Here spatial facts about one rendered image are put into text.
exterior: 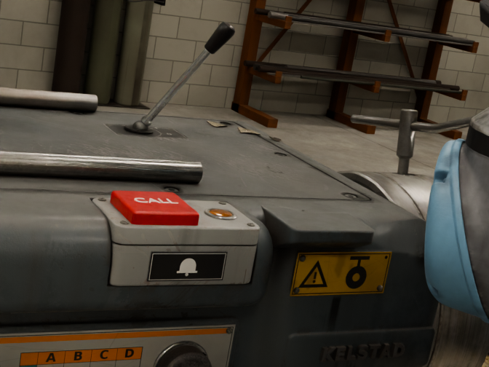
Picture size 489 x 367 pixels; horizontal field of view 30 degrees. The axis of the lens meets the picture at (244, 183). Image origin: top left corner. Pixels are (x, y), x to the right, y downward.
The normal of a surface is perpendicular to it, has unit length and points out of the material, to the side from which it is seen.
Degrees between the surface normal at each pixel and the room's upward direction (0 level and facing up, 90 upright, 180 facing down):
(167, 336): 90
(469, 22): 90
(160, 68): 90
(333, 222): 0
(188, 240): 90
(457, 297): 129
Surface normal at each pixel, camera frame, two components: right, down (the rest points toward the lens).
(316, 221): 0.17, -0.95
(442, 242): -0.40, 0.15
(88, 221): 0.35, -0.72
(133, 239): 0.44, 0.29
